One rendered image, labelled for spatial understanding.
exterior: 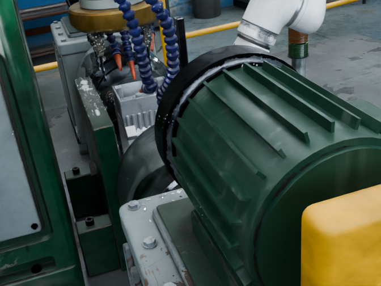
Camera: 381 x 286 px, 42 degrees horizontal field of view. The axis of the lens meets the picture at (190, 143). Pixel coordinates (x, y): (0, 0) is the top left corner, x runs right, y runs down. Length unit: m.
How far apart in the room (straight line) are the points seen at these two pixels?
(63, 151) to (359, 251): 1.40
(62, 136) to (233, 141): 1.37
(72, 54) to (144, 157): 0.72
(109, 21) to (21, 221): 0.40
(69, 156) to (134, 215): 0.99
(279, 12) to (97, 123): 0.42
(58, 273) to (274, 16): 0.66
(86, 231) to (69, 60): 0.60
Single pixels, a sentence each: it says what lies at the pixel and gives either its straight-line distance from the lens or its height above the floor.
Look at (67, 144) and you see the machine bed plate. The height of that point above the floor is 0.80.
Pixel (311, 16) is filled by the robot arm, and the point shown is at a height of 1.27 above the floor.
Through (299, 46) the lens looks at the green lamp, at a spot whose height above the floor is 1.07.
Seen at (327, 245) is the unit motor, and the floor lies 1.34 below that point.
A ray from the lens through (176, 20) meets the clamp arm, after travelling 1.20.
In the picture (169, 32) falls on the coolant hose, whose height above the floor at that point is 1.32.
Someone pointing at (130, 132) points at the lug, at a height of 1.08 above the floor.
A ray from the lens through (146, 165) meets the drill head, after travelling 0.80.
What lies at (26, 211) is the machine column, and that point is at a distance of 0.96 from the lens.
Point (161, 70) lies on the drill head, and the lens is 1.31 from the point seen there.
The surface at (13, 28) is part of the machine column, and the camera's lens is 0.84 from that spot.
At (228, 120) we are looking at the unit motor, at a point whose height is 1.34.
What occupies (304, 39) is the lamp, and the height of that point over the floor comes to 1.09.
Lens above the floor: 1.53
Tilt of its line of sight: 28 degrees down
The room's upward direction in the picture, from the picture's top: 6 degrees counter-clockwise
